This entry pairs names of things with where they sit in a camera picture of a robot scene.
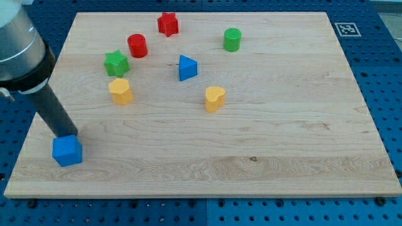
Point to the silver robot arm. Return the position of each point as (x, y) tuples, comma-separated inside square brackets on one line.
[(26, 60)]

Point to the red star block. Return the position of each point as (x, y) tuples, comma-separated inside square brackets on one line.
[(168, 24)]

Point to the green star block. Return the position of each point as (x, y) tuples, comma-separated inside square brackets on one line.
[(116, 64)]

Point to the wooden board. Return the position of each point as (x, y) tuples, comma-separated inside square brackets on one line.
[(294, 123)]

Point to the yellow heart block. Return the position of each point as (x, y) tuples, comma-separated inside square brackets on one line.
[(214, 98)]

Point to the blue triangle block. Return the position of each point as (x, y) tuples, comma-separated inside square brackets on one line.
[(187, 68)]

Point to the green cylinder block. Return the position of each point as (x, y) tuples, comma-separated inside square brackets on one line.
[(232, 39)]

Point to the yellow hexagon block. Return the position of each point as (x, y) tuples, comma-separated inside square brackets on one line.
[(120, 91)]

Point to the red cylinder block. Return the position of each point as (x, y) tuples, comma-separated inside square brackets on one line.
[(137, 45)]

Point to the blue cube block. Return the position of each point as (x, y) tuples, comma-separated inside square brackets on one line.
[(67, 150)]

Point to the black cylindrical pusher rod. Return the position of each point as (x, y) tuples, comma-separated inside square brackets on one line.
[(51, 111)]

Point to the white fiducial marker tag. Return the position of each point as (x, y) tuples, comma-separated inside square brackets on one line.
[(347, 29)]

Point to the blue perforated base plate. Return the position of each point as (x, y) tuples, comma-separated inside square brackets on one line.
[(375, 59)]

